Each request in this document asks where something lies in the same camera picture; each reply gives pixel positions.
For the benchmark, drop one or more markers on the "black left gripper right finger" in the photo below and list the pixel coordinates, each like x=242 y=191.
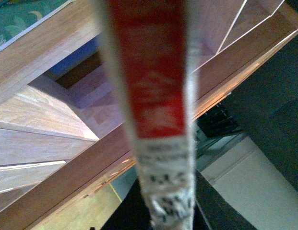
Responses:
x=217 y=212

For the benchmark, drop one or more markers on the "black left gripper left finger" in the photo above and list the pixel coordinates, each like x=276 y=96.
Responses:
x=132 y=213

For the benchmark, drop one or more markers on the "red white spine book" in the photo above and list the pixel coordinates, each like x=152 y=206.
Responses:
x=151 y=48

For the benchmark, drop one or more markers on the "left wooden shelf unit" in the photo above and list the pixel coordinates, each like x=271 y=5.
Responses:
x=57 y=144

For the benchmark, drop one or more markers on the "white cabinet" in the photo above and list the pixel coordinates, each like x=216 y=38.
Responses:
x=251 y=184

